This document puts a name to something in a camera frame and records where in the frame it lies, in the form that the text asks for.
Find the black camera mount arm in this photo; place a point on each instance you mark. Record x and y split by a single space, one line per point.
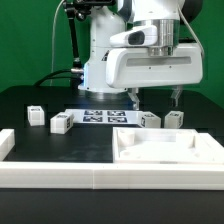
74 33

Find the white square tabletop part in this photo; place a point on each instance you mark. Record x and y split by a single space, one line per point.
165 146

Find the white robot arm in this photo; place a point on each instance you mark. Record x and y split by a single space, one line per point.
140 47

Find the white U-shaped obstacle fence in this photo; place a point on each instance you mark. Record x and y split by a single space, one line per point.
104 175

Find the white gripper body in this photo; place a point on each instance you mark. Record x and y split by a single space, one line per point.
135 67

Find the AprilTag marker sheet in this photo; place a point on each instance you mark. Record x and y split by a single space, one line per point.
103 116

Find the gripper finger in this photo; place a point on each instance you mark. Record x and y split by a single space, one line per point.
132 92
176 93

